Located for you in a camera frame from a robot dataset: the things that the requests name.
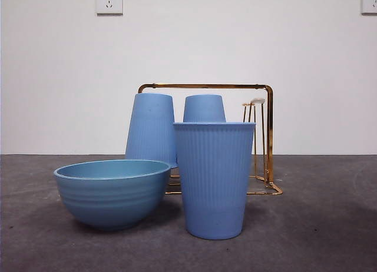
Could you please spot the white wall socket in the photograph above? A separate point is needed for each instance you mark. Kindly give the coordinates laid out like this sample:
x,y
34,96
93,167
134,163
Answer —
x,y
109,2
369,2

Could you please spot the blue ribbed cup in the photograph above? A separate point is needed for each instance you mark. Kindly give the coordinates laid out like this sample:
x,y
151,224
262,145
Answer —
x,y
204,108
150,130
215,180

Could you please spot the blue ridged bowl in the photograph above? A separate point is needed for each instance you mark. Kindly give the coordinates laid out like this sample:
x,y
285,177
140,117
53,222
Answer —
x,y
112,201

